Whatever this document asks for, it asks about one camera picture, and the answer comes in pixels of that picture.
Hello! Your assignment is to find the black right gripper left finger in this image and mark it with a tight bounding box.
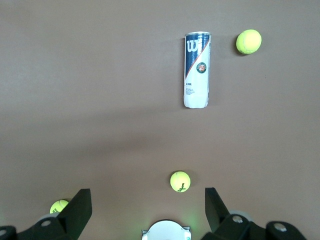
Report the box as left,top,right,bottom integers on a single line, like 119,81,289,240
0,188,93,240

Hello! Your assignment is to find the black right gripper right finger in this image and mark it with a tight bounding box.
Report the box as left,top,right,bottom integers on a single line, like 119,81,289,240
204,186,309,240

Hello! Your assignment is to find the blue white Wilson tennis can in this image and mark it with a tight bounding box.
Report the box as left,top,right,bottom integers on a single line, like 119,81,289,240
183,31,212,109

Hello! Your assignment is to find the yellow tennis ball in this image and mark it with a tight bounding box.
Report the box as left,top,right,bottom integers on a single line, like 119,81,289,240
235,29,263,55
49,199,70,215
169,170,192,193

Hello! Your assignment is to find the brown table mat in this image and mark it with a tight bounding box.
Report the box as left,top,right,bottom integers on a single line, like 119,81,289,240
0,0,320,240

